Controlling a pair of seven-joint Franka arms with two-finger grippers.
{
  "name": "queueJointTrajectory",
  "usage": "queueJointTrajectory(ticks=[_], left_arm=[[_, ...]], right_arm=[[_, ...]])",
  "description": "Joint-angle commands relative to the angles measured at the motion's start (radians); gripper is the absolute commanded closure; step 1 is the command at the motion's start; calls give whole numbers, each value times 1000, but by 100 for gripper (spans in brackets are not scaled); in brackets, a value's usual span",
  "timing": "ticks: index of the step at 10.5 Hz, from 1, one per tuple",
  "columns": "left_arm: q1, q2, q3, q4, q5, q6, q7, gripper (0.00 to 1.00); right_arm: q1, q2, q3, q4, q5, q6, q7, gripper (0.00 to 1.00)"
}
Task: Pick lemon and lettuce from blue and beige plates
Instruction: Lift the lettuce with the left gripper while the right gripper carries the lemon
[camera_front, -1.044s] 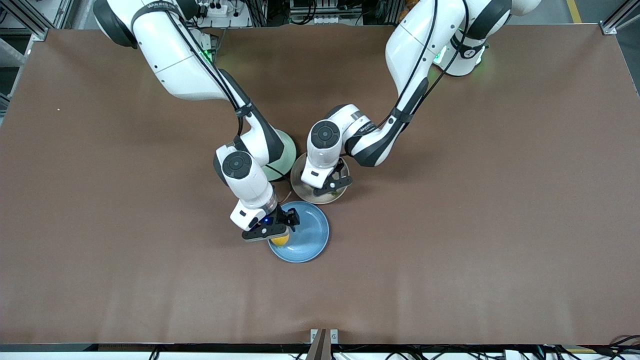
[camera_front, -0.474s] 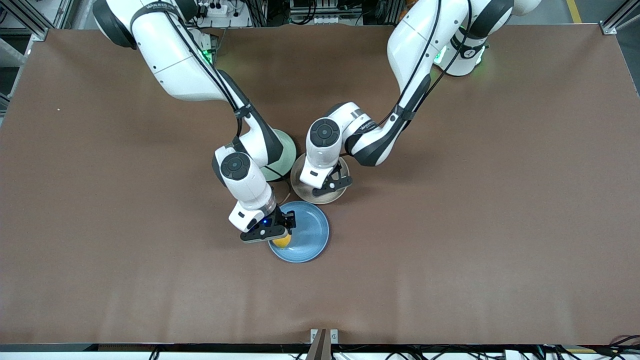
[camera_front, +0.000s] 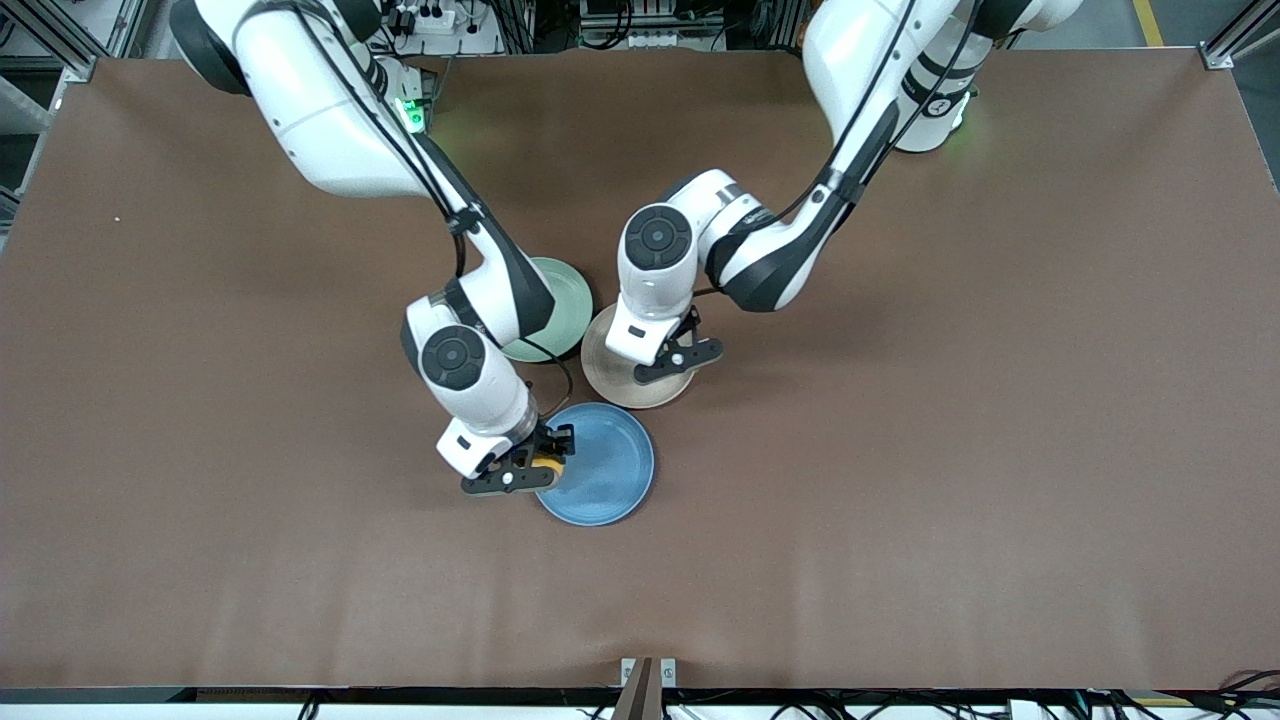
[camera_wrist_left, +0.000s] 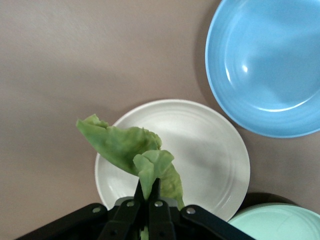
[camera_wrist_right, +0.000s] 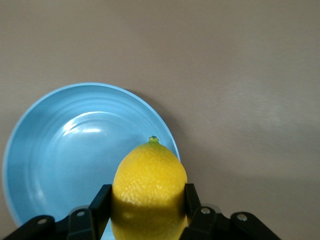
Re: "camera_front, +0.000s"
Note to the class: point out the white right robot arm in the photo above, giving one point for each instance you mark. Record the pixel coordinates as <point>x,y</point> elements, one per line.
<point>330,120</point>

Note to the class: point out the green plate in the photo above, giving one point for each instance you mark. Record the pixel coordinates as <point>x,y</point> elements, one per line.
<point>570,300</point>

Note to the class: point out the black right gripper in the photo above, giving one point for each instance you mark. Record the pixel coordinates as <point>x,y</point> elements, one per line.
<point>549,441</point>

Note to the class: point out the aluminium frame profile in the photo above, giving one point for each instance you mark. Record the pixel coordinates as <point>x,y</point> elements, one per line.
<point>78,68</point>

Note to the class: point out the white power strip with plugs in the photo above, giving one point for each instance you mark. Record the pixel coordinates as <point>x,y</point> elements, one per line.
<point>450,30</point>

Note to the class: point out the yellow lemon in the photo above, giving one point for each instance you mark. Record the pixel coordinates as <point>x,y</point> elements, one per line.
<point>547,469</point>

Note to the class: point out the small white box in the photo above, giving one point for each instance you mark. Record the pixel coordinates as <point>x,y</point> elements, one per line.
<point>1022,711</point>

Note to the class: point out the metal mount bracket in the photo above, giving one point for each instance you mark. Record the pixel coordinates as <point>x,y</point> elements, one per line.
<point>648,690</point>

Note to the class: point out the beige plate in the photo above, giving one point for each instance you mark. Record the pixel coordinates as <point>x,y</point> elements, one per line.
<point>610,385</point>

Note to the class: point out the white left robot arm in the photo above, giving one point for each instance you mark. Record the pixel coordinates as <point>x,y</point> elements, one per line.
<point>860,60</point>

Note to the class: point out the grey electronics unit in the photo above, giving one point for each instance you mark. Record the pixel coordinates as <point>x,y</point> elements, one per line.
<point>650,40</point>

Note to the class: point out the aluminium corner profile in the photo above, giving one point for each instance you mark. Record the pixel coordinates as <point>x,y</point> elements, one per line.
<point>1215,57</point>

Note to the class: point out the blue plate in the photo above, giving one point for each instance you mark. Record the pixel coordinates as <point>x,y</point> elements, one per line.
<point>610,470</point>

